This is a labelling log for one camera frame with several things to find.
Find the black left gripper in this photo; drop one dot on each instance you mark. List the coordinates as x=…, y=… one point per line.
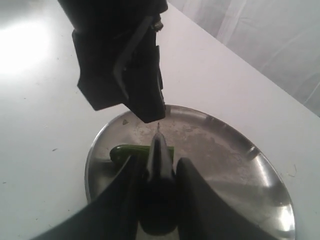
x=119, y=60

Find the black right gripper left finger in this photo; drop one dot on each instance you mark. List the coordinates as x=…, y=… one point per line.
x=113, y=215

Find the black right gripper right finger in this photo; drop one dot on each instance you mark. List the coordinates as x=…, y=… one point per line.
x=203, y=214

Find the black handled paring knife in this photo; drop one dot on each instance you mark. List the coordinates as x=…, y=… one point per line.
x=158, y=197

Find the green cucumber piece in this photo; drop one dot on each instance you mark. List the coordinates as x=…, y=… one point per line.
x=120, y=153

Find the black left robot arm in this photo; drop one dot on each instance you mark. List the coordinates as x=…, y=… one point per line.
x=69, y=5

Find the round stainless steel plate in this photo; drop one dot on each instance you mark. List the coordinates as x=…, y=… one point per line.
x=230, y=163

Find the white backdrop curtain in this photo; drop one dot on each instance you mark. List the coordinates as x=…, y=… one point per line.
x=279, y=38

